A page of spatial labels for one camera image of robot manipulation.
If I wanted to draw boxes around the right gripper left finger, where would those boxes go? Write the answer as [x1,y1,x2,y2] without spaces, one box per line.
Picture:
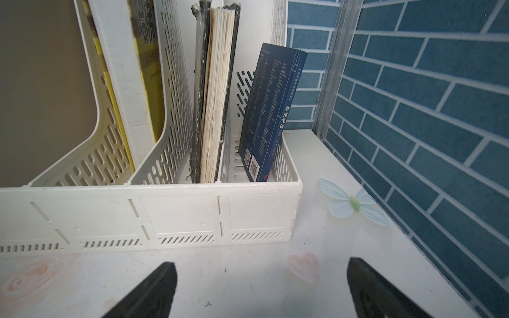
[103,262,178,317]

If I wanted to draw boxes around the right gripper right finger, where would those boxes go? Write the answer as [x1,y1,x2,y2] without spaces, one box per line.
[347,258,432,318]

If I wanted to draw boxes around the white file organizer rack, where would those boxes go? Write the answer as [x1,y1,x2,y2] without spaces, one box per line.
[1,1,303,258]

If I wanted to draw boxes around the blue book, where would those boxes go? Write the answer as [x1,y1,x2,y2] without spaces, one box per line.
[239,43,308,182]

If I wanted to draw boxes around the yellow book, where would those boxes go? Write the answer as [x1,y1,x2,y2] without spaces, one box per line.
[88,0,165,168]

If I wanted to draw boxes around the black book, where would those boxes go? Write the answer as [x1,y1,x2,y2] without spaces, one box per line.
[190,1,241,184]

